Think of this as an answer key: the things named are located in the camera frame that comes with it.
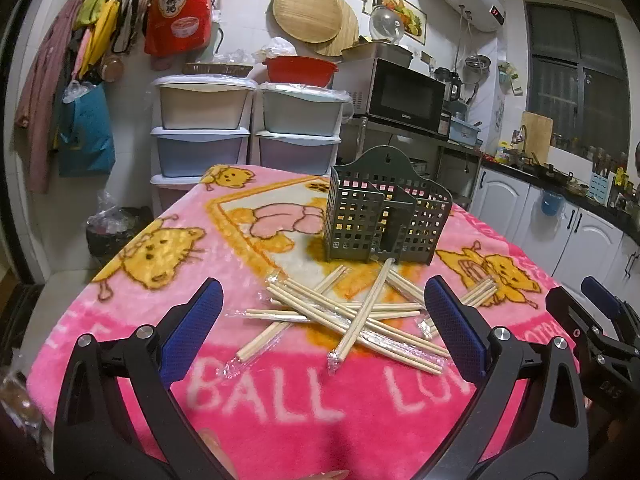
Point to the person's left hand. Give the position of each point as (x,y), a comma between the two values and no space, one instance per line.
(215,445)

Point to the crumpled white plastic bag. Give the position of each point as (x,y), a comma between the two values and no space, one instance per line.
(275,50)

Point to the black trash bin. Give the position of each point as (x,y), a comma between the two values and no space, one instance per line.
(115,240)

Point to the white plastic drawer tower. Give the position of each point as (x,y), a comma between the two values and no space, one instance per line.
(200,105)
(295,110)

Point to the food wall poster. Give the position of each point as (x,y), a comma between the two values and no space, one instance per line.
(415,25)

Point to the yellow hanging bags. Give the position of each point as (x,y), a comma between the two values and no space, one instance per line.
(102,25)

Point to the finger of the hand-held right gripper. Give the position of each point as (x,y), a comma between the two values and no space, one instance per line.
(570,307)
(602,292)

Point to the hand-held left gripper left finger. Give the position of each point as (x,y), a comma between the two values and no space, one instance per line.
(192,330)

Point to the grey-green plastic utensil holder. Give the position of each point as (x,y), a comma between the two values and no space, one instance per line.
(350,220)

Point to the red plastic basin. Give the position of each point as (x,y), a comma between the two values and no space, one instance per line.
(300,72)

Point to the black microwave oven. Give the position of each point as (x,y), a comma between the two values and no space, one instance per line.
(400,92)

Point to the light blue plastic container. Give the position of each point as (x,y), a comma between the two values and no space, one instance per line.
(465,132)

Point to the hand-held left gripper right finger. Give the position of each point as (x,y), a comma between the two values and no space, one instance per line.
(457,330)

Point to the light blue knife block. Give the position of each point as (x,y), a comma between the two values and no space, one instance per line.
(600,190)

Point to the row of spice bottles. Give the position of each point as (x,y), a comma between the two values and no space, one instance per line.
(590,150)

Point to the blue hanging bag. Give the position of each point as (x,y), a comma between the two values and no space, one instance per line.
(85,135)

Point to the clear glass dome lid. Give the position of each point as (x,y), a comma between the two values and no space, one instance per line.
(385,22)

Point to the black kitchen counter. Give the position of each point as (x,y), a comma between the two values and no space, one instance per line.
(560,180)

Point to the steel container with lid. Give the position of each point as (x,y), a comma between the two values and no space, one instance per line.
(385,52)

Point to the hanging steel pot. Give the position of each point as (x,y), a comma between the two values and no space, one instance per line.
(477,67)

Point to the bunch of wooden chopsticks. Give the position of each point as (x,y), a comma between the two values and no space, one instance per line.
(365,310)

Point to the brown wicker basket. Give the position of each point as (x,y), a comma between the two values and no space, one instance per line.
(215,68)

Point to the metal kitchen rack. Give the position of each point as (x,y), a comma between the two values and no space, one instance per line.
(450,170)

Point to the round bamboo tray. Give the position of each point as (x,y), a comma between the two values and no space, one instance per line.
(305,12)

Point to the red printed plastic bag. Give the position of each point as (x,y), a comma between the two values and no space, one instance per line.
(177,10)

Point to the wooden cutting board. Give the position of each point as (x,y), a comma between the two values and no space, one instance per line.
(540,135)

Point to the dark framed window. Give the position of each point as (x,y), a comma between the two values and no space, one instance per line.
(575,60)

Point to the black blender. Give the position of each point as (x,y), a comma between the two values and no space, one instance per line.
(447,85)

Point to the pink printed blanket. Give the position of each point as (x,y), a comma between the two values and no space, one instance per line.
(275,400)

